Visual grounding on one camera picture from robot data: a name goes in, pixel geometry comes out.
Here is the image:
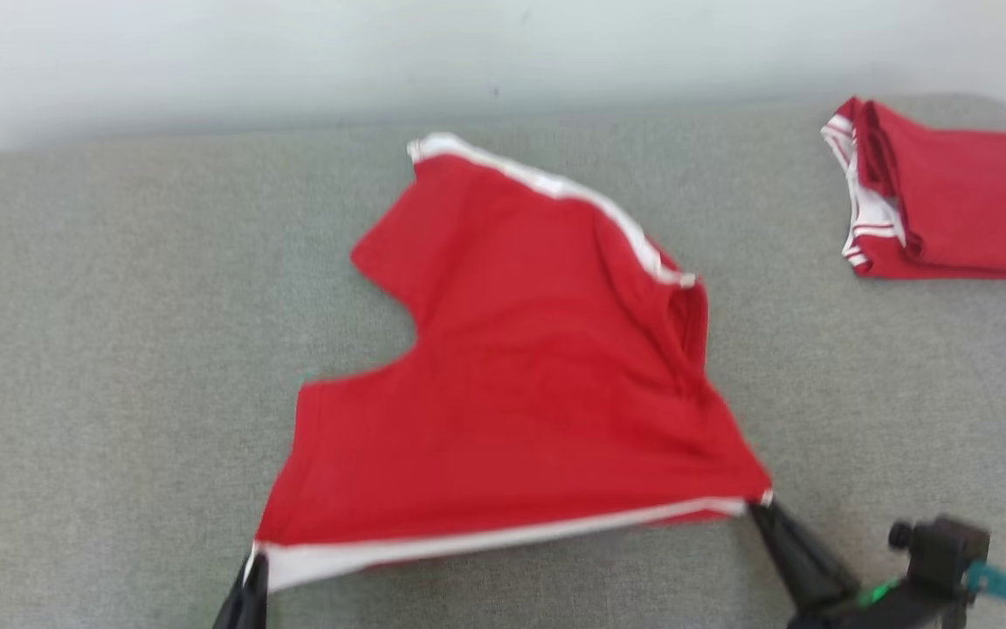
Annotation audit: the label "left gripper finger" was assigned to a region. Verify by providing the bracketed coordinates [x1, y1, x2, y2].
[210, 555, 253, 629]
[243, 552, 271, 629]

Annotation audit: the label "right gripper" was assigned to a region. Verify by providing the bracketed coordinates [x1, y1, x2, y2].
[746, 498, 950, 629]

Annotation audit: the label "red shorts with white stripe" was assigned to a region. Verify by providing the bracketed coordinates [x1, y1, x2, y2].
[252, 131, 775, 597]

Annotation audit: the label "red Bulls basketball jersey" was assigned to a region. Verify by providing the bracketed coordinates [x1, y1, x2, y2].
[820, 95, 1006, 284]

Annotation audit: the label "grey fabric sofa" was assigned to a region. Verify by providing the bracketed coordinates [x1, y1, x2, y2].
[0, 92, 1006, 629]

